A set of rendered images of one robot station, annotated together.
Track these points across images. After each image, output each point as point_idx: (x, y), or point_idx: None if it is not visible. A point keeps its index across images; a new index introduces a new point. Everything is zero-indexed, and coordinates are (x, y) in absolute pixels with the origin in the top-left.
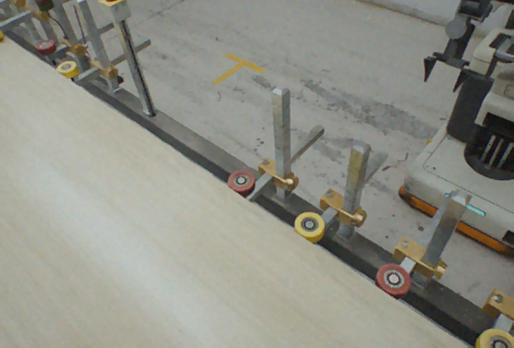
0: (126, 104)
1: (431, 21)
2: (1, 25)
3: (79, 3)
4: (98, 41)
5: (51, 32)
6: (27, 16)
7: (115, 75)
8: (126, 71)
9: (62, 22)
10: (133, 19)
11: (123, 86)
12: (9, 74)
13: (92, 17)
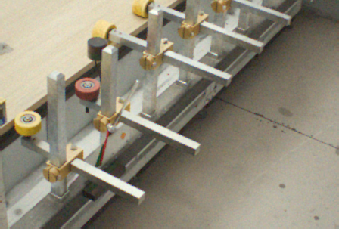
0: (27, 214)
1: None
2: (113, 33)
3: (47, 78)
4: (53, 131)
5: (148, 85)
6: (143, 49)
7: (49, 179)
8: (325, 221)
9: (101, 83)
10: None
11: (284, 228)
12: (20, 74)
13: (56, 103)
